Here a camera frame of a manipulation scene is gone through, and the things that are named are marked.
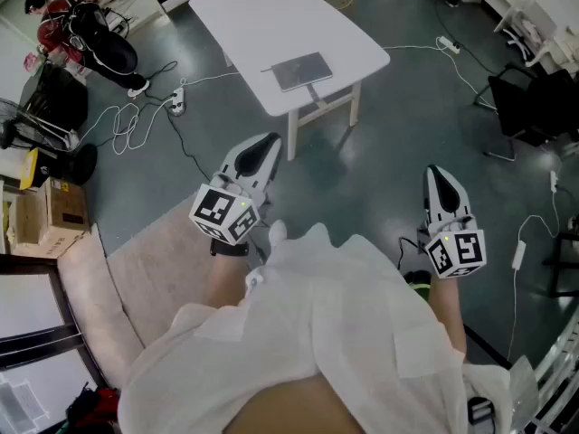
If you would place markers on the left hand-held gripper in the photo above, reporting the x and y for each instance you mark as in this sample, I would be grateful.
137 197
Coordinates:
221 215

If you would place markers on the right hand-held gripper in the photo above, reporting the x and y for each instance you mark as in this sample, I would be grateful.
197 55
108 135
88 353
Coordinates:
457 251

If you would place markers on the person's right forearm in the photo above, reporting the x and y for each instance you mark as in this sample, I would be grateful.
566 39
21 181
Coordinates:
445 305

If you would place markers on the person's left forearm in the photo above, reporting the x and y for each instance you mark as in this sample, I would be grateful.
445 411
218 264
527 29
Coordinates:
226 278

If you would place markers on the person's black green shoe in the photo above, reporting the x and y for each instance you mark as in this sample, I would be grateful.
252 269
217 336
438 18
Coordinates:
416 283

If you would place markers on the white power adapter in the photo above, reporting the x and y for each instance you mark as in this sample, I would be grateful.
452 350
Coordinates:
519 255

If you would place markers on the white power strip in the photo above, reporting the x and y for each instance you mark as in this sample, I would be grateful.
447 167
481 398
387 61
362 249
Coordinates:
448 44
553 181
177 95

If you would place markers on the black mesh chair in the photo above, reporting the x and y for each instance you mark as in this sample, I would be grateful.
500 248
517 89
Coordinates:
524 102

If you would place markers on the beige sofa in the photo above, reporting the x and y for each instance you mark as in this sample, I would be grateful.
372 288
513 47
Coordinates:
158 265

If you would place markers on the white table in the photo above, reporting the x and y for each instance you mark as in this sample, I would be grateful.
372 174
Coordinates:
280 21

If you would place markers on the person's white garment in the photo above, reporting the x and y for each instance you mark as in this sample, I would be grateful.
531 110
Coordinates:
316 323

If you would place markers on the white swivel chair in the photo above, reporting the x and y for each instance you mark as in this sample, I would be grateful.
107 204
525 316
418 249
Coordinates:
520 39

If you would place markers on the cluttered white shelf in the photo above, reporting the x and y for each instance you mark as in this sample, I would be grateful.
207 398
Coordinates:
135 2

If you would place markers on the metal rack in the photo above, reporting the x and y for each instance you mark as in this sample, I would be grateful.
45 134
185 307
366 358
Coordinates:
561 369

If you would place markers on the cardboard box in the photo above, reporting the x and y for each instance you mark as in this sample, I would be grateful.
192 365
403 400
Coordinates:
54 224

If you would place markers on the yellow box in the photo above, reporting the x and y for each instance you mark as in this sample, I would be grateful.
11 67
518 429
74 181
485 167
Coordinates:
29 170

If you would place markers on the person's bare torso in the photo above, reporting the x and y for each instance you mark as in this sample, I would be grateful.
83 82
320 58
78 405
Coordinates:
294 409

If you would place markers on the red black bag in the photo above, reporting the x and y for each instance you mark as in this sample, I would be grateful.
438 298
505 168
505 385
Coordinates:
101 405

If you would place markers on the black frame table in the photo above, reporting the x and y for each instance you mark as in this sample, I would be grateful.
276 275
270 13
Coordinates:
559 265

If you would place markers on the black frame glass panel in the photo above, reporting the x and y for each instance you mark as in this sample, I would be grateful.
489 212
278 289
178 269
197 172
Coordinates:
27 337

